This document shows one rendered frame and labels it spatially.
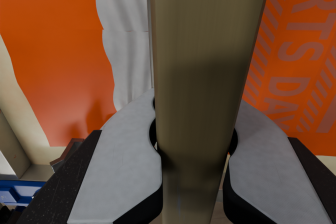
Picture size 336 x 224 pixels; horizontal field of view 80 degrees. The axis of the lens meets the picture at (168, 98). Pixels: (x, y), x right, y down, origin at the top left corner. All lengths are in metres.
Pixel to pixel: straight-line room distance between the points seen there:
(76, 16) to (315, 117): 0.35
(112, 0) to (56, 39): 0.09
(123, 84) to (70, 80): 0.08
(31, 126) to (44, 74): 0.11
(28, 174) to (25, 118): 0.12
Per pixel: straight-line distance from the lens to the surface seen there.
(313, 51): 0.30
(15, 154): 0.45
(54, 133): 0.39
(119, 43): 0.26
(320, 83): 0.33
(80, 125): 0.36
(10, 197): 0.48
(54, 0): 0.28
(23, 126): 0.41
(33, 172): 0.47
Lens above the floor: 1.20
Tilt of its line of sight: 57 degrees down
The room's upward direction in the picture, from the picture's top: 174 degrees counter-clockwise
